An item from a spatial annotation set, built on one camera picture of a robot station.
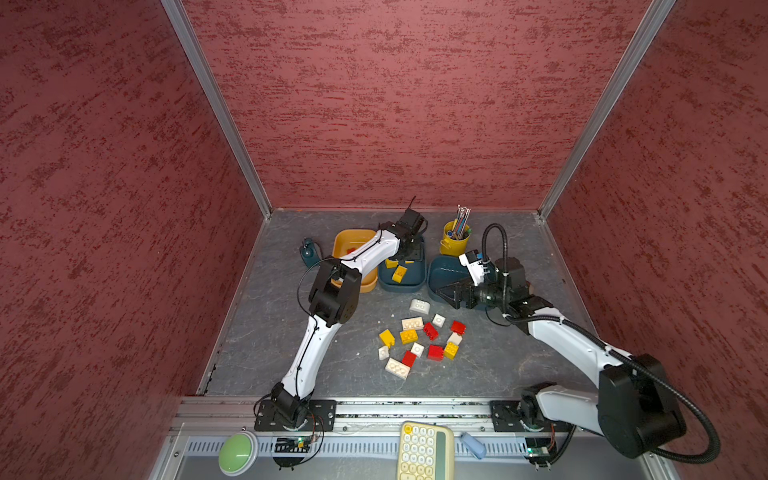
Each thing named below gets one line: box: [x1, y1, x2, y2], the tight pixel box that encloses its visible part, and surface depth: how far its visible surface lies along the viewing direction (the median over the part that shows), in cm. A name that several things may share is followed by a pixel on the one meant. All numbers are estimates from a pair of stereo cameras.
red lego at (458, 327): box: [450, 320, 467, 335], surface depth 91 cm
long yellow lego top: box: [392, 265, 408, 283], surface depth 102 cm
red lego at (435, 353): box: [427, 344, 445, 362], surface depth 85 cm
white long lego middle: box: [401, 316, 424, 331], surface depth 91 cm
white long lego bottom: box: [385, 357, 411, 380], surface depth 83 cm
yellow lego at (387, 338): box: [379, 329, 395, 349], surface depth 87 cm
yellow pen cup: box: [440, 220, 471, 257], surface depth 102 cm
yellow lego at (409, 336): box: [400, 329, 419, 345], surface depth 89 cm
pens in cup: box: [454, 204, 471, 239], surface depth 102 cm
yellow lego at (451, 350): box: [444, 342, 459, 361], surface depth 84 cm
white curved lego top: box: [409, 298, 431, 315], surface depth 94 cm
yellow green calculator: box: [397, 421, 455, 480], surface depth 69 cm
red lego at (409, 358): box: [401, 350, 417, 368], surface depth 85 cm
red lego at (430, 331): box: [423, 322, 439, 341], surface depth 89 cm
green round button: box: [218, 430, 259, 477], surface depth 70 cm
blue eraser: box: [460, 432, 487, 460], surface depth 70 cm
